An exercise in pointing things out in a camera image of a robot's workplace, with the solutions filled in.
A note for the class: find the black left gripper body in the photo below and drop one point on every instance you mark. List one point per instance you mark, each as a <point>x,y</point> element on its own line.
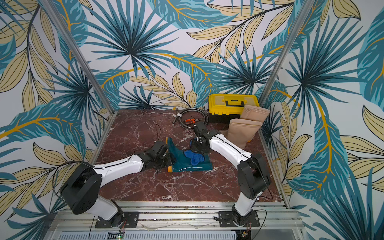
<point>165,160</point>

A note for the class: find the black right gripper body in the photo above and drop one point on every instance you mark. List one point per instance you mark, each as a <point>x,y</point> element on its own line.
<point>197,145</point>

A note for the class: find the blue grey cloth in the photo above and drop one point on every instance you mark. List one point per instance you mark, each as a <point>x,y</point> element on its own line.
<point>195,158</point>

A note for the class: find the teal rubber boot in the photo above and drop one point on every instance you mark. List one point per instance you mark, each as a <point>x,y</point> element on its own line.
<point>183,163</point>

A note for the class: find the beige boot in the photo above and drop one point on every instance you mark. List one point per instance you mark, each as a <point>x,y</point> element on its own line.
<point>254,113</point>
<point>241,131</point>

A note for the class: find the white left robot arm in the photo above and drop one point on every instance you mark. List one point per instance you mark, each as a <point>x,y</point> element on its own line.
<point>81,190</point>

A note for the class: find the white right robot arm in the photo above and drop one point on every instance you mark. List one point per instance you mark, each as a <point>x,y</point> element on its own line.
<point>253,174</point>

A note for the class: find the yellow black toolbox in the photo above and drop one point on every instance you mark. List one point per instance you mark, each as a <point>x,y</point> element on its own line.
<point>225,107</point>

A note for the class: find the red handled pliers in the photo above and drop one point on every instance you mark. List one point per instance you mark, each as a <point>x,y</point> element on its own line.
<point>190,121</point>

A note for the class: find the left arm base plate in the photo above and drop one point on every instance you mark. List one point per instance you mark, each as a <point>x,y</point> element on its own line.
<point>126,220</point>

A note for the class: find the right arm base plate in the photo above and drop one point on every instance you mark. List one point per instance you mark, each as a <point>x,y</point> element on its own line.
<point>231,219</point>

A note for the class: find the right aluminium frame post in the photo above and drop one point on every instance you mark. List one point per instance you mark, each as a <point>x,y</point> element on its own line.
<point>286,49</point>

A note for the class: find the aluminium frame post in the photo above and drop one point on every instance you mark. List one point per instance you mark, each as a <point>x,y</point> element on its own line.
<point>57,20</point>
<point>286,49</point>

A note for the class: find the aluminium front rail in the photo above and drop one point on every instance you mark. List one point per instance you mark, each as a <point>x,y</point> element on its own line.
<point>182,221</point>

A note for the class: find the left aluminium frame post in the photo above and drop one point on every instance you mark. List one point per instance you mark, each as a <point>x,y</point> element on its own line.
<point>57,20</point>

